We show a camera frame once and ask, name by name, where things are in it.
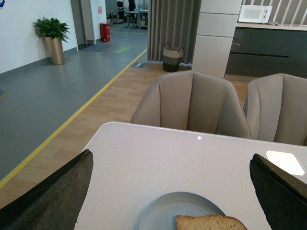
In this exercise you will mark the grey curtain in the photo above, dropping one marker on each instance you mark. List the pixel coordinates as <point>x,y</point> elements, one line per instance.
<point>174,22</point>

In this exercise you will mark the dark grey kitchen counter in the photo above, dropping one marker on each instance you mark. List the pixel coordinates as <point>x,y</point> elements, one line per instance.
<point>261,52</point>

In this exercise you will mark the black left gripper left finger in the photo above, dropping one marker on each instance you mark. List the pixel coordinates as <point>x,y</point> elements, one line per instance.
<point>54,203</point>

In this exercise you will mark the beige chair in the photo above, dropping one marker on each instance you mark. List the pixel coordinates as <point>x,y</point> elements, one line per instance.
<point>189,100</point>
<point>276,109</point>

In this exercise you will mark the beige chair on left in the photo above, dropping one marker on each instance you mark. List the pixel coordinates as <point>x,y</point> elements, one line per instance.
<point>189,100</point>

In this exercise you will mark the beige chair on right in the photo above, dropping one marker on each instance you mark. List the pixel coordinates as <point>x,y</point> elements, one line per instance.
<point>276,109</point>

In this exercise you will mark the gold plant pot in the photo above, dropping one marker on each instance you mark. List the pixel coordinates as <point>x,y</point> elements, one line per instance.
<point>55,50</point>

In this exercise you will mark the woven laundry basket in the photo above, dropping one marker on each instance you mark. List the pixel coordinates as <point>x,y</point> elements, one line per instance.
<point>172,57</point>

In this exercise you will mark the green potted plant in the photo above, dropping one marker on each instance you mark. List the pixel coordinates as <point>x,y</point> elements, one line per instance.
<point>52,28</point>

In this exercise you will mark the white microwave oven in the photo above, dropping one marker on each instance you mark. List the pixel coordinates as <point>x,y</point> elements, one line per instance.
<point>254,14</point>

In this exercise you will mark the grey-blue round plate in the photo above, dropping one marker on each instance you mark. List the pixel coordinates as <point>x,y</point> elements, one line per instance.
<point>162,212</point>

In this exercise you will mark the brown bread slice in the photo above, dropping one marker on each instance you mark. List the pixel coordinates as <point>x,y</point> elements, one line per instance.
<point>208,222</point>

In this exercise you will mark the red bin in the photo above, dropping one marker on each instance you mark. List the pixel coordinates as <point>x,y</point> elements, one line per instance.
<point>105,32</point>

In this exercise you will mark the white pillar cabinet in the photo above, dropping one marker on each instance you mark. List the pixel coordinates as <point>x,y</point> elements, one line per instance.
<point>215,32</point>

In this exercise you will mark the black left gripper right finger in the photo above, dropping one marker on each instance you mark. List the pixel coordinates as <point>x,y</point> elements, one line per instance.
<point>282,197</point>

